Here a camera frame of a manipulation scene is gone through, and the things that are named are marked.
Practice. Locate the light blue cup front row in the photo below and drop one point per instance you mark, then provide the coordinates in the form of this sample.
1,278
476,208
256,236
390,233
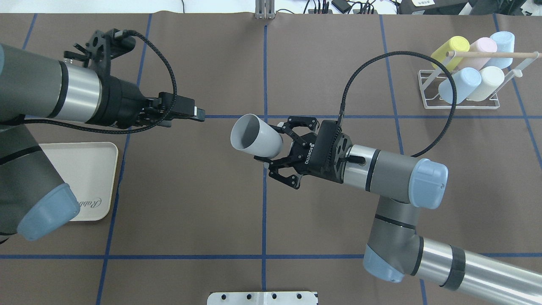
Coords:
505,42

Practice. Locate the cream white plastic cup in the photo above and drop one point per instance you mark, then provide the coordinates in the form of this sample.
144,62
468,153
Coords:
491,78

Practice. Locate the light blue cup row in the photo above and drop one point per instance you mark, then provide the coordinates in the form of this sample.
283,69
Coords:
505,42
466,80

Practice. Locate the light blue cup back row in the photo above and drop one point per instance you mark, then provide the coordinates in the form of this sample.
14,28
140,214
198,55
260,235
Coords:
466,80

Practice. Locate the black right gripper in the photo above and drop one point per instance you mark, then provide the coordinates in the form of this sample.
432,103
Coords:
308,160

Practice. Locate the grey plastic cup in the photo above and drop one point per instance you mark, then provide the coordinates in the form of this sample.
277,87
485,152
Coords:
252,135

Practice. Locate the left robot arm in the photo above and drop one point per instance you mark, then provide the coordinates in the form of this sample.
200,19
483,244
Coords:
35,200

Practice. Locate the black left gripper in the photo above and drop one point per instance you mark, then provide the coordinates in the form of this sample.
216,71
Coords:
125,103

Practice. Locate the white wire dish rack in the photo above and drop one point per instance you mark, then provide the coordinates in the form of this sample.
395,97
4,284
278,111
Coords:
479,70

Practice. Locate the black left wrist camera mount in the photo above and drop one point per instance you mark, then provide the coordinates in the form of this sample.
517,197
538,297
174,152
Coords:
101,48

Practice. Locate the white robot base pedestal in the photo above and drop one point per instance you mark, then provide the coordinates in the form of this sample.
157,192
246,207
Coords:
264,298

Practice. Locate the white cup tray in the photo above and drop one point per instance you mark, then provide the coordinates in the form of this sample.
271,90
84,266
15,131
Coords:
90,170

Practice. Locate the aluminium frame post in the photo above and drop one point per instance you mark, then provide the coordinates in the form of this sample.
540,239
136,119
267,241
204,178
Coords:
265,9

